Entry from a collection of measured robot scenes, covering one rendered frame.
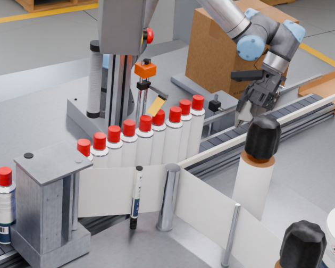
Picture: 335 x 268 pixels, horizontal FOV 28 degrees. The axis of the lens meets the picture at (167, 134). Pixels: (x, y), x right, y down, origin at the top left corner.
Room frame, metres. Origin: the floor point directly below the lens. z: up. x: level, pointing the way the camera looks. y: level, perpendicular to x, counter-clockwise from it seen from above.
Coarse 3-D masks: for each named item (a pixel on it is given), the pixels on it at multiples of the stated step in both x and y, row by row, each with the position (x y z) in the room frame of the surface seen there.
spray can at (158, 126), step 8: (160, 112) 1.54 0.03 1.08; (152, 120) 1.54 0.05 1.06; (160, 120) 1.53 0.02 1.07; (152, 128) 1.53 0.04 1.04; (160, 128) 1.53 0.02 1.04; (160, 136) 1.52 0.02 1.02; (160, 144) 1.53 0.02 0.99; (152, 152) 1.52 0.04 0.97; (160, 152) 1.53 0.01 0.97; (152, 160) 1.52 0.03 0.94; (160, 160) 1.53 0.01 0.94
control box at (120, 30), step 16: (112, 0) 1.44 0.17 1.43; (128, 0) 1.45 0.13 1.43; (144, 0) 1.46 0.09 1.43; (112, 16) 1.44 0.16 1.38; (128, 16) 1.45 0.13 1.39; (144, 16) 1.46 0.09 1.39; (112, 32) 1.44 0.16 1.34; (128, 32) 1.45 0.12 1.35; (112, 48) 1.44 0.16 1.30; (128, 48) 1.45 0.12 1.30
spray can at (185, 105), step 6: (180, 102) 1.61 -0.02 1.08; (186, 102) 1.62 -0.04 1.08; (186, 108) 1.60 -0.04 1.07; (186, 114) 1.60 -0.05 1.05; (186, 120) 1.60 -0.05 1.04; (186, 126) 1.60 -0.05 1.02; (186, 132) 1.60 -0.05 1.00; (186, 138) 1.60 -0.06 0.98; (180, 144) 1.59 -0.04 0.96; (186, 144) 1.60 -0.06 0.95; (180, 150) 1.59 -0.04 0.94; (186, 150) 1.61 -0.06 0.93; (180, 156) 1.60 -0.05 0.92
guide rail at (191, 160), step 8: (312, 104) 2.02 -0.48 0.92; (320, 104) 2.04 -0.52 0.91; (296, 112) 1.95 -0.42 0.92; (304, 112) 1.98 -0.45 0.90; (280, 120) 1.88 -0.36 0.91; (288, 120) 1.92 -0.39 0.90; (240, 136) 1.75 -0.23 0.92; (224, 144) 1.69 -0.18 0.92; (232, 144) 1.72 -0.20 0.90; (208, 152) 1.64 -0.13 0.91; (216, 152) 1.66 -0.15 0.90; (184, 160) 1.58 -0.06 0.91; (192, 160) 1.59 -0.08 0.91; (200, 160) 1.62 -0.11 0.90
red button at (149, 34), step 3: (147, 30) 1.49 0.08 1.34; (150, 30) 1.49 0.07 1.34; (144, 33) 1.49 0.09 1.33; (147, 33) 1.48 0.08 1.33; (150, 33) 1.48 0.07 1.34; (153, 33) 1.49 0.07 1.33; (144, 36) 1.48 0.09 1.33; (147, 36) 1.48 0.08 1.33; (150, 36) 1.48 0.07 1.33; (153, 36) 1.49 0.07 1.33; (144, 39) 1.48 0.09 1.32; (147, 39) 1.48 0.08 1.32; (150, 39) 1.48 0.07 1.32; (147, 42) 1.48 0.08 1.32; (150, 42) 1.48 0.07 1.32
